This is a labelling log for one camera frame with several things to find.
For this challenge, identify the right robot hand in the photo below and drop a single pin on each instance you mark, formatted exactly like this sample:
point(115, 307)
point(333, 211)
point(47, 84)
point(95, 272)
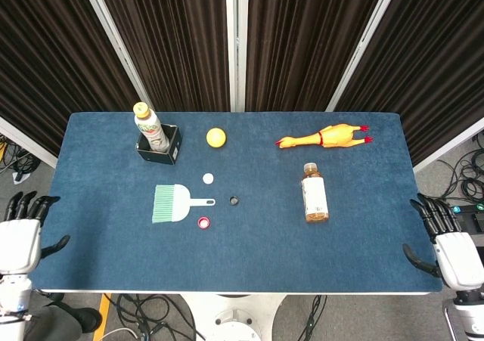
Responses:
point(450, 248)

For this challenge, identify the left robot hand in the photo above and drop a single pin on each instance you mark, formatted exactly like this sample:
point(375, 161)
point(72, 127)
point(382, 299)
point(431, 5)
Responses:
point(19, 239)

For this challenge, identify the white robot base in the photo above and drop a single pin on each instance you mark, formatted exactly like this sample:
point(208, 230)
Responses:
point(234, 316)

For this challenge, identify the amber tea bottle white label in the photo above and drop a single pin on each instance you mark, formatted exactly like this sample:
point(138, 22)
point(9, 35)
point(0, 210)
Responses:
point(314, 195)

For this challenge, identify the yellow cap drink bottle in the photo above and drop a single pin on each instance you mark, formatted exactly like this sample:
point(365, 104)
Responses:
point(150, 127)

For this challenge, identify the red bottle cap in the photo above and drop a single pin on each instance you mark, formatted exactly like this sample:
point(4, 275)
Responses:
point(203, 223)

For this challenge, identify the white bottle cap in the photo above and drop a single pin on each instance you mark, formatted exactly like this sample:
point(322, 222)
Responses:
point(208, 178)

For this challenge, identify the black bottle cap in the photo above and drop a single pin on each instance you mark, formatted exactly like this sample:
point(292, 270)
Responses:
point(234, 200)

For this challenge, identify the black power strip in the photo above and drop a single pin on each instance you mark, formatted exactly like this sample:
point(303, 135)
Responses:
point(470, 214)

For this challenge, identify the yellow floor tape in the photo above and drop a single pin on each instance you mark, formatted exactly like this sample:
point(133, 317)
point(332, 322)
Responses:
point(101, 316)

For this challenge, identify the yellow rubber chicken toy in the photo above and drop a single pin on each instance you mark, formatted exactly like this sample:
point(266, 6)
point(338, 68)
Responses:
point(329, 137)

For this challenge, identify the black open box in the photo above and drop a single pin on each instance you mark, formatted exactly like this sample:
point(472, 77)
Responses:
point(166, 150)

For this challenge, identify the black acoustic curtain panel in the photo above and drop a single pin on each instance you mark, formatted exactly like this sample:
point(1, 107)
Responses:
point(427, 61)
point(166, 42)
point(306, 42)
point(49, 53)

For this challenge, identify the blue table mat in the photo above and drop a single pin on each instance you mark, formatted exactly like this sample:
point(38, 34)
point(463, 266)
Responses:
point(242, 242)

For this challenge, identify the yellow ball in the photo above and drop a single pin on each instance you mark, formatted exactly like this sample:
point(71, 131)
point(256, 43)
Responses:
point(216, 137)

